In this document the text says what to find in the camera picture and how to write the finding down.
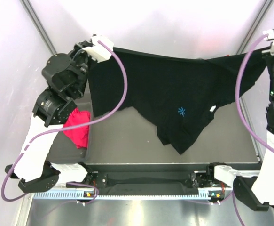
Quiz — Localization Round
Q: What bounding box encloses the black t shirt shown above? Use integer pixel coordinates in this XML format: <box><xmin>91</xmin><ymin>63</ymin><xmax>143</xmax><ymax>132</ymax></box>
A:
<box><xmin>88</xmin><ymin>48</ymin><xmax>266</xmax><ymax>154</ymax></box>

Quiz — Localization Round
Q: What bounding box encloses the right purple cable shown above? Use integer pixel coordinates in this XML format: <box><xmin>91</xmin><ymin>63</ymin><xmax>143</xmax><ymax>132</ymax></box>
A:
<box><xmin>230</xmin><ymin>34</ymin><xmax>274</xmax><ymax>226</ymax></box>

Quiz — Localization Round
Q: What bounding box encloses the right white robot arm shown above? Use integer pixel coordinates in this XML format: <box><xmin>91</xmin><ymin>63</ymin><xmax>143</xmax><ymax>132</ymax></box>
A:
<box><xmin>205</xmin><ymin>48</ymin><xmax>274</xmax><ymax>211</ymax></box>

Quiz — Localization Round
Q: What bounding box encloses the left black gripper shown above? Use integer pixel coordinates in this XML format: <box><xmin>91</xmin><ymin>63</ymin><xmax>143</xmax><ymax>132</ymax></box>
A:
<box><xmin>67</xmin><ymin>41</ymin><xmax>99</xmax><ymax>99</ymax></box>

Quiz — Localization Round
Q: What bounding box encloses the slotted grey cable duct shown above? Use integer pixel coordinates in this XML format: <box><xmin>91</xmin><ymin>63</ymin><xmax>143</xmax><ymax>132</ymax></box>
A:
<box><xmin>33</xmin><ymin>187</ymin><xmax>224</xmax><ymax>201</ymax></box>

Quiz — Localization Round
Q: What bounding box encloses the magenta t shirt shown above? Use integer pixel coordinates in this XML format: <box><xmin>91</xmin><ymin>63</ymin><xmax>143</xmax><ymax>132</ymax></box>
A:
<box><xmin>63</xmin><ymin>108</ymin><xmax>90</xmax><ymax>148</ymax></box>

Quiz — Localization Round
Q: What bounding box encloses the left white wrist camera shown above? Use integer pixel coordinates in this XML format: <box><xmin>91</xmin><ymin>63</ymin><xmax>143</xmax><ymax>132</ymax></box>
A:
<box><xmin>90</xmin><ymin>35</ymin><xmax>114</xmax><ymax>63</ymax></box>

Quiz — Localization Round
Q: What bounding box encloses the clear plastic bin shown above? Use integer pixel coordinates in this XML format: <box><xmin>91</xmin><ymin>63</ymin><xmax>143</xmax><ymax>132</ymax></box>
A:
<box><xmin>46</xmin><ymin>93</ymin><xmax>93</xmax><ymax>164</ymax></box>

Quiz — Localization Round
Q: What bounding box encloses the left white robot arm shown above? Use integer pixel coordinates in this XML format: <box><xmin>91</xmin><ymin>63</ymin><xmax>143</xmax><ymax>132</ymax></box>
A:
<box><xmin>5</xmin><ymin>41</ymin><xmax>93</xmax><ymax>194</ymax></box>

